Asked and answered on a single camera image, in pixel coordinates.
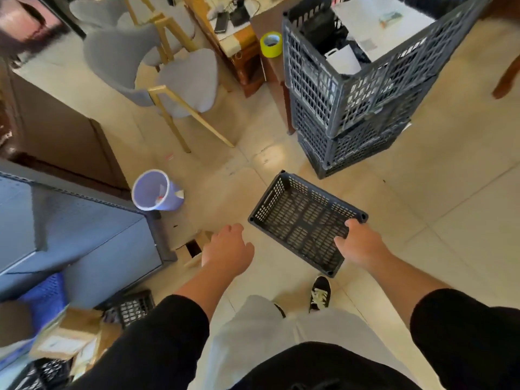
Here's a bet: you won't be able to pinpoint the person's left forearm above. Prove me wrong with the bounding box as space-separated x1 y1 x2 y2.
174 262 238 322

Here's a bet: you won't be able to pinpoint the grey upholstered chair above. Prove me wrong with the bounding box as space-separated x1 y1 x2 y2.
69 0 196 67
83 16 235 154

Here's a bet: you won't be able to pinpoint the black long-sleeved top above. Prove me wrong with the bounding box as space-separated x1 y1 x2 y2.
67 288 520 390

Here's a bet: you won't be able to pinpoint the brown wooden cabinet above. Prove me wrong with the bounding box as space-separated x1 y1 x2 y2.
0 58 131 199

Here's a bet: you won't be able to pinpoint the small dark grey plastic basket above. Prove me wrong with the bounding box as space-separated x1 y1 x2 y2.
248 171 369 278

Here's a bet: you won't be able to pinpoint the person's right hand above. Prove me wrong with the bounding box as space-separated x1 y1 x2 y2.
334 219 391 269

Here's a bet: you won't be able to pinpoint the flattened cardboard piece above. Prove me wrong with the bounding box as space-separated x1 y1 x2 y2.
173 230 215 269

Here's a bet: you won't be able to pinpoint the black device with cable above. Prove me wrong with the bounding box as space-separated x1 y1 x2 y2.
228 0 261 28

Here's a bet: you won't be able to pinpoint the purple plastic waste bin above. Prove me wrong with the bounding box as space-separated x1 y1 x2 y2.
131 169 185 212

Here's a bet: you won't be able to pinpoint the white paper sheet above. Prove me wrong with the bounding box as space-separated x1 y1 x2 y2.
331 0 436 63

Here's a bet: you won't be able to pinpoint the light grey trousers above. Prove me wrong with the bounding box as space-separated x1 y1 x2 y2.
195 295 419 390

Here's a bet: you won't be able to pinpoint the yellow tape roll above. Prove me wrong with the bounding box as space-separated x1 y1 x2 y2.
259 31 283 59

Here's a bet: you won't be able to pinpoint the person's left hand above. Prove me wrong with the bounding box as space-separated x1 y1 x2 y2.
201 223 255 278

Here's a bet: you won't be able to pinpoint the brown wooden chair leg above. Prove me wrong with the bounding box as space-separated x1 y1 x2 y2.
492 54 520 99

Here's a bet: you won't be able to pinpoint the black and white sneaker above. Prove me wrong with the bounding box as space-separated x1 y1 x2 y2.
309 275 332 313

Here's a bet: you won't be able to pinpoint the brown wooden table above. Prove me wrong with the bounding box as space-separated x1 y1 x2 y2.
249 4 301 135

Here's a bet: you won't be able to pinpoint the grey metal shelf unit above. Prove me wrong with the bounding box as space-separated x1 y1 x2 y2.
0 159 178 309

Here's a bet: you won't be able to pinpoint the wooden desk with white top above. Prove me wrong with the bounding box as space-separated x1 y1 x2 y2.
181 0 293 98

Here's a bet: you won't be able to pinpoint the large grey plastic crate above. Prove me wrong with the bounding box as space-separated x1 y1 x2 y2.
290 77 437 166
281 0 494 138
298 122 412 180

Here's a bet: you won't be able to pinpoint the person's right forearm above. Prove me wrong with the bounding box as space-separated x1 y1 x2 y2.
368 252 452 329

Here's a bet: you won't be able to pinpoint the blue plastic crate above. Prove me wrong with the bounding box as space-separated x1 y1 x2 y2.
17 273 69 333

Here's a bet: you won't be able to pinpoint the black plastic basket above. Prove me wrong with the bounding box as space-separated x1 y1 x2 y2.
6 357 74 390
102 290 156 330

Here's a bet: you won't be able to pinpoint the brown cardboard box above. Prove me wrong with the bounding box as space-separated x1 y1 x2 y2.
29 306 122 376

